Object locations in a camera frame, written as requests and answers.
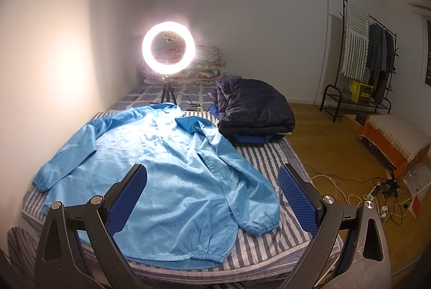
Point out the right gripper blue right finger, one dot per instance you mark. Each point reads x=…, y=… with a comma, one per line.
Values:
x=302, y=197

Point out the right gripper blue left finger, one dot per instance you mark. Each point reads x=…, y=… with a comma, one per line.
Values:
x=121, y=199

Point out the light blue work coat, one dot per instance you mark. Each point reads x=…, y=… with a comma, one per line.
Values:
x=200, y=191

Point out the black clothes rack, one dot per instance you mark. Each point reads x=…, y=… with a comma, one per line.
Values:
x=336, y=101

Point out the dark hanging clothes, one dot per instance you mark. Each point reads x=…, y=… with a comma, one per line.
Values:
x=380, y=60

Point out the striped blue white bed sheet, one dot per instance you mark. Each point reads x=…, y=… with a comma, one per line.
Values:
x=252, y=257

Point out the blue folded garment under stack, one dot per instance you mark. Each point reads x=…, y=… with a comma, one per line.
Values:
x=252, y=139

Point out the dark navy folded jacket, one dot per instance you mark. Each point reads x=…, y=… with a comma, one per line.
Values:
x=251, y=107

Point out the yellow black box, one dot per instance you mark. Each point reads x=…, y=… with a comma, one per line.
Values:
x=361, y=93

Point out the blue checkered bed sheet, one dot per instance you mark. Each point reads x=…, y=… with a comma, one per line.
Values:
x=188, y=96

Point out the floral folded quilt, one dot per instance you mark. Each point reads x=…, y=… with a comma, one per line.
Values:
x=206, y=67

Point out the striped hanging towel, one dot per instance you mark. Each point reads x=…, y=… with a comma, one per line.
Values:
x=355, y=42

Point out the black ring light tripod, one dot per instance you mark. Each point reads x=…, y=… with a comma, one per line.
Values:
x=168, y=93

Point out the lit ring light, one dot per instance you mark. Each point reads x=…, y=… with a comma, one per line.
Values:
x=171, y=31

